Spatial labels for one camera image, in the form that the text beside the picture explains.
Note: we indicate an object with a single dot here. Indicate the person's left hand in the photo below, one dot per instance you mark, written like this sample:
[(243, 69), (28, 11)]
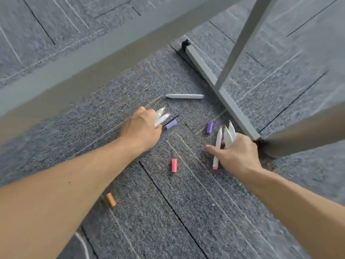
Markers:
[(141, 129)]

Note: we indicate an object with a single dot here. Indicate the person's right hand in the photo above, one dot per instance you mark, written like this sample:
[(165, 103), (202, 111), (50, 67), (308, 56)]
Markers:
[(240, 156)]

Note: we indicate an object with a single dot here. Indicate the yellow-green-tipped white marker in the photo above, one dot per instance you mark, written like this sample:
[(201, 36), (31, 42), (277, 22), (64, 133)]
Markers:
[(227, 137)]

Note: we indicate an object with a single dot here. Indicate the orange-tipped white marker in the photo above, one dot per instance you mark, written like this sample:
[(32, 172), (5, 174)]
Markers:
[(162, 120)]

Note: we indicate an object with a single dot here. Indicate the red-tipped white marker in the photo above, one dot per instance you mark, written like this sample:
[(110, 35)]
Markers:
[(232, 130)]

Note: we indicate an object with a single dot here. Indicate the pink-ended white marker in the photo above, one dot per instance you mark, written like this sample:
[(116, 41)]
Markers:
[(219, 137)]

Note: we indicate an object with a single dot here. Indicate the set of red-toned caps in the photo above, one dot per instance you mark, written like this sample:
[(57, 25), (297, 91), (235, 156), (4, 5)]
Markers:
[(174, 165)]

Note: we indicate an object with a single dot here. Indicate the person's right forearm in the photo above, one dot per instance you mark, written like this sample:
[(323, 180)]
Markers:
[(302, 213)]

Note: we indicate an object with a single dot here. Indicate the person's left forearm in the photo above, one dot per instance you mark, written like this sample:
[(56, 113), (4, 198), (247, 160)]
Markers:
[(54, 207)]

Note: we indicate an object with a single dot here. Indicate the grey round table leg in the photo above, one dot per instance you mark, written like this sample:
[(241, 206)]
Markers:
[(304, 132)]

